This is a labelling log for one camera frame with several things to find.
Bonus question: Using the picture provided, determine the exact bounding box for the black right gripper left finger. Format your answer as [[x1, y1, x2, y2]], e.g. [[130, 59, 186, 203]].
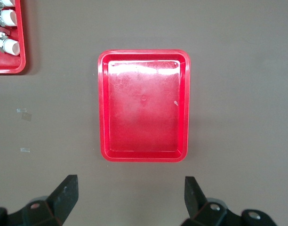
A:
[[0, 174, 79, 226]]

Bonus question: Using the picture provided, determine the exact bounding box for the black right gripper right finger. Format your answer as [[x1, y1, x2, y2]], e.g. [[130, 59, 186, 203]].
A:
[[181, 176, 279, 226]]

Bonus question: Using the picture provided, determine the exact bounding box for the larger red plastic tray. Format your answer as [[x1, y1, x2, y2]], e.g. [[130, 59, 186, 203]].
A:
[[0, 0, 26, 75]]

